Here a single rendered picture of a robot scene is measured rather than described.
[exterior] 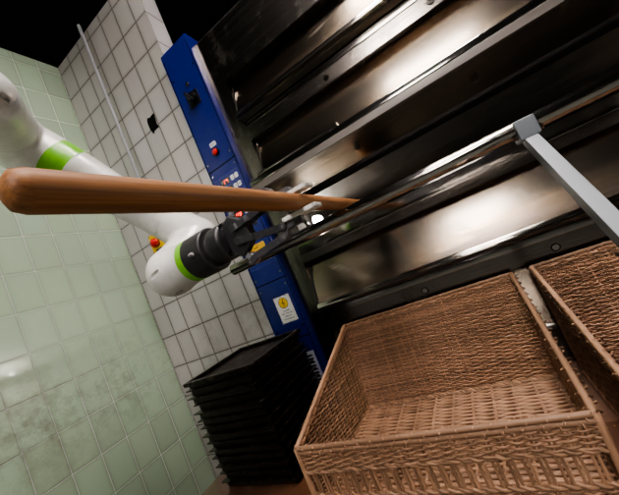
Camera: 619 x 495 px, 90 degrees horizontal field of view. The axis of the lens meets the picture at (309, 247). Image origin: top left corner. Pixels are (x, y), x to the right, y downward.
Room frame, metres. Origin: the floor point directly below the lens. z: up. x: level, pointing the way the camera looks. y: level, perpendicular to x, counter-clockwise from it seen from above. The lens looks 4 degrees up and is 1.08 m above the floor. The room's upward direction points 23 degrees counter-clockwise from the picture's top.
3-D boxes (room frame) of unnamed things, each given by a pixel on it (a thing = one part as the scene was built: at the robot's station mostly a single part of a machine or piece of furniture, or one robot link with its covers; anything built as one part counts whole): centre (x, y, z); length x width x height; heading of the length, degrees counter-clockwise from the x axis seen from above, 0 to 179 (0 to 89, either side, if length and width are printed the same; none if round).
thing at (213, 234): (0.61, 0.13, 1.19); 0.09 x 0.07 x 0.08; 65
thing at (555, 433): (0.80, -0.14, 0.72); 0.56 x 0.49 x 0.28; 64
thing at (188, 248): (0.64, 0.19, 1.19); 0.12 x 0.06 x 0.09; 155
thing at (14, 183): (0.95, -0.21, 1.19); 1.71 x 0.03 x 0.03; 155
